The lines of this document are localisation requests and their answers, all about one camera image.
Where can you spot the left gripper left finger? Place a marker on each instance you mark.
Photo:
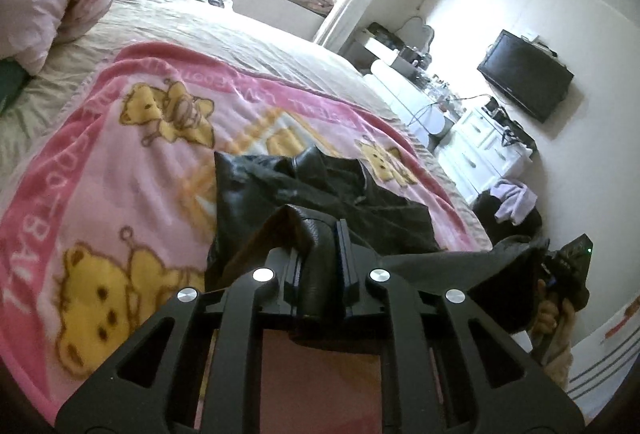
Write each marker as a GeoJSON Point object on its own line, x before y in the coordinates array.
{"type": "Point", "coordinates": [193, 367]}

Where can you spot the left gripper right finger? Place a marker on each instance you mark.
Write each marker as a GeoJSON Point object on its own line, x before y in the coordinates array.
{"type": "Point", "coordinates": [446, 366]}

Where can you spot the black leather jacket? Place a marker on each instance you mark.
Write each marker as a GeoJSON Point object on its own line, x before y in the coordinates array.
{"type": "Point", "coordinates": [308, 202]}

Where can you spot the right hand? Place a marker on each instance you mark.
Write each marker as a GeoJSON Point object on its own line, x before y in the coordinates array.
{"type": "Point", "coordinates": [552, 321]}

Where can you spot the lavender cloth on chair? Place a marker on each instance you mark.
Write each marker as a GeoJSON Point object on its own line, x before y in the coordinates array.
{"type": "Point", "coordinates": [516, 199]}

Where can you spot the white drawer cabinet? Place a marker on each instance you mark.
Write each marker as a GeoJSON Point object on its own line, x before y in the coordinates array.
{"type": "Point", "coordinates": [477, 152]}

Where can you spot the pink bear print blanket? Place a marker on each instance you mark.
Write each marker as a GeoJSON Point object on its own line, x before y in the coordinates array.
{"type": "Point", "coordinates": [113, 209]}

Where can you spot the white dressing table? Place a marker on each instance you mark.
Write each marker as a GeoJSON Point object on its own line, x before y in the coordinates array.
{"type": "Point", "coordinates": [414, 108]}

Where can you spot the black wall television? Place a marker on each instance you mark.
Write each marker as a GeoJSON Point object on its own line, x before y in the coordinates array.
{"type": "Point", "coordinates": [528, 76]}

